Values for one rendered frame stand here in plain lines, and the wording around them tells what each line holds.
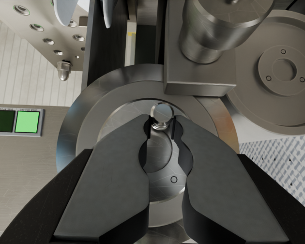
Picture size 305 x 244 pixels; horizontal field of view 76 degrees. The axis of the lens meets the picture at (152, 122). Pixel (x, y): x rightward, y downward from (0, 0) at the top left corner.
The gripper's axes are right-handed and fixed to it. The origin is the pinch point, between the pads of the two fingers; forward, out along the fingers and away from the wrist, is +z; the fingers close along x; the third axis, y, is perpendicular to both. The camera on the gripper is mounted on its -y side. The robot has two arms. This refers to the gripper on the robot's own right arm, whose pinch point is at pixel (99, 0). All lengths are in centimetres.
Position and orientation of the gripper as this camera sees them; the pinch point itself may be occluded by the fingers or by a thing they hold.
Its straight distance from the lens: 25.9
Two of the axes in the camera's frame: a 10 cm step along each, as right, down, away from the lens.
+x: 10.0, 0.4, 0.2
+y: -0.3, 9.9, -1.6
